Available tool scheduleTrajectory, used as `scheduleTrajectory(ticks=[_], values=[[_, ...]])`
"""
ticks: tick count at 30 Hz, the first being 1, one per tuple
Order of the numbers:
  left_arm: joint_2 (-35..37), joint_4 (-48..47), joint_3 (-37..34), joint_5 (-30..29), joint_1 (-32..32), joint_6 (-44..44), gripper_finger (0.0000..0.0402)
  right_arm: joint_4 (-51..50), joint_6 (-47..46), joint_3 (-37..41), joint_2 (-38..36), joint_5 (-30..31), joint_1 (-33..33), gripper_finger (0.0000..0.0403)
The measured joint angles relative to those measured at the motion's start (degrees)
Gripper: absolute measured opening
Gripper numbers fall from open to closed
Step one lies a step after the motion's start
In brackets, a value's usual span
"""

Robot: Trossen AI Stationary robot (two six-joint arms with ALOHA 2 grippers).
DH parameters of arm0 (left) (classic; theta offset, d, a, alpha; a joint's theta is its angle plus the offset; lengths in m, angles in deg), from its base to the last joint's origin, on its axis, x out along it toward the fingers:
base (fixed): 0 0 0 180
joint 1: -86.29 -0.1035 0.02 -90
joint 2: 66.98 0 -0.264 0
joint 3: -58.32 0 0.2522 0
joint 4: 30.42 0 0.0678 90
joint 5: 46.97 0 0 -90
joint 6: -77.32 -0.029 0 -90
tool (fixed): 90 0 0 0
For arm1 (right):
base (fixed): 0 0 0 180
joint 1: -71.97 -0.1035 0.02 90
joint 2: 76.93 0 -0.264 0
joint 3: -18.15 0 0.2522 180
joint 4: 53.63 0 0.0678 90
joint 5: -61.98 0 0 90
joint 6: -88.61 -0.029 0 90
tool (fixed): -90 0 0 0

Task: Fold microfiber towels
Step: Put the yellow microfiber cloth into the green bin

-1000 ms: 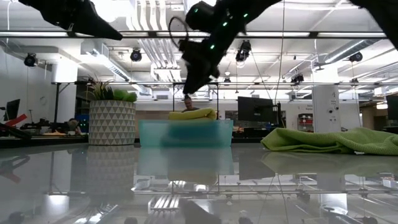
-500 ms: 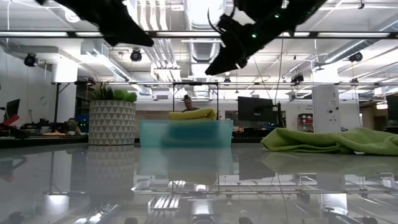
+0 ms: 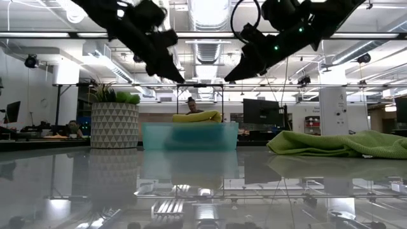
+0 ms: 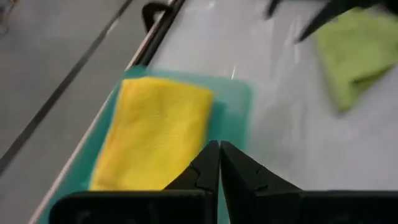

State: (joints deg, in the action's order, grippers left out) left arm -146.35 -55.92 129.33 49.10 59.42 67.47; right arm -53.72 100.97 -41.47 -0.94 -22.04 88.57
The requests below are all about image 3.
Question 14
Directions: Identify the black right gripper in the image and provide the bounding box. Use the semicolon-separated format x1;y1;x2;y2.
224;27;319;83

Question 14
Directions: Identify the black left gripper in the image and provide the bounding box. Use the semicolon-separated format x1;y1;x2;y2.
107;14;186;84

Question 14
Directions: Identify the yellow microfiber towel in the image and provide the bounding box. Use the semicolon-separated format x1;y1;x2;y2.
172;109;223;124

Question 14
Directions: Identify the lime green microfiber towel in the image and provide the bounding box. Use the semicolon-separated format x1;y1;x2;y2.
266;129;407;160

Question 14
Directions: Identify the black computer monitor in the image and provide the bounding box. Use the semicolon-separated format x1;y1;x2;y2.
394;97;407;128
243;98;284;125
6;101;22;124

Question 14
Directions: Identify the person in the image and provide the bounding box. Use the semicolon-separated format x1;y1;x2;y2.
186;97;204;115
67;120;84;139

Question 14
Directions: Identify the green artificial succulent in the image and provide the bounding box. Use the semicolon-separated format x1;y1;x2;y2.
90;78;141;106

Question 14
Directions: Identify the translucent teal plastic bin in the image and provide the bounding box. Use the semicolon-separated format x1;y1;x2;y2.
142;122;239;151

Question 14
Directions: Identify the white patterned plant pot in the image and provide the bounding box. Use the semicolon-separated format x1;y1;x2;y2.
90;102;140;149

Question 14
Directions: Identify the shelf with red bins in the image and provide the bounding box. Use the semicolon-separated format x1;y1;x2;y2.
304;116;321;136

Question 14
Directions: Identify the white square column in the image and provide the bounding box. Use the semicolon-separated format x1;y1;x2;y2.
319;87;349;137

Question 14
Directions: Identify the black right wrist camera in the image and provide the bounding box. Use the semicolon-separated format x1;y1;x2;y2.
240;24;268;44

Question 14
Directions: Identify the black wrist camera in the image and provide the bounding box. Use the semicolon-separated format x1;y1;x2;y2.
240;24;268;44
132;0;168;31

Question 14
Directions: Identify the black background rig frame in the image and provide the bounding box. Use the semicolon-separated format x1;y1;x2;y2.
176;83;225;123

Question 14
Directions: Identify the silver ceiling air duct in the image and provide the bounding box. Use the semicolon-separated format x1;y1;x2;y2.
187;0;233;76

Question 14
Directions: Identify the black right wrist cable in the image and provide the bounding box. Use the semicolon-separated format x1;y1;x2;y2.
230;0;262;45

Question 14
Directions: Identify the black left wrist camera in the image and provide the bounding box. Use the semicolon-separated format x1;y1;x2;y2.
132;0;168;31

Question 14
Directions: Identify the black aluminium frame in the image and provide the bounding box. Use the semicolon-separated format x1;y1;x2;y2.
0;31;407;41

